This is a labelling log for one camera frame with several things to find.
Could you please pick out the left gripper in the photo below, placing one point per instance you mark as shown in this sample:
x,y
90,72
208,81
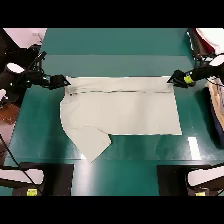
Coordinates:
x,y
58,81

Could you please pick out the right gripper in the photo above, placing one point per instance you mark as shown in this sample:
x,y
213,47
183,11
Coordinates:
x,y
181,79

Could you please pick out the beige T-shirt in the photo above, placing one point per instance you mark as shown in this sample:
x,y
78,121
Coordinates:
x,y
126,110

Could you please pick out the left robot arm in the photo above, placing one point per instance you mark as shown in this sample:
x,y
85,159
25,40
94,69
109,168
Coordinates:
x,y
32,77

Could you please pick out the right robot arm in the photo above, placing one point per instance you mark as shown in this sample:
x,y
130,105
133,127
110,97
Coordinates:
x,y
207,71

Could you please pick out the tan garment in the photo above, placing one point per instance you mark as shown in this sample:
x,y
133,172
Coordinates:
x,y
217,96

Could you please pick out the red garment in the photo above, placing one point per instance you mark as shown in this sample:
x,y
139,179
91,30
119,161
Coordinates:
x,y
204,46

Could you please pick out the white garment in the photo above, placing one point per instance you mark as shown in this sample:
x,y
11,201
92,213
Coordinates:
x,y
213,37

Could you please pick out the dark blue garment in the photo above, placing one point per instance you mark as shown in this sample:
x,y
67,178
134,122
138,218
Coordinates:
x,y
213,128

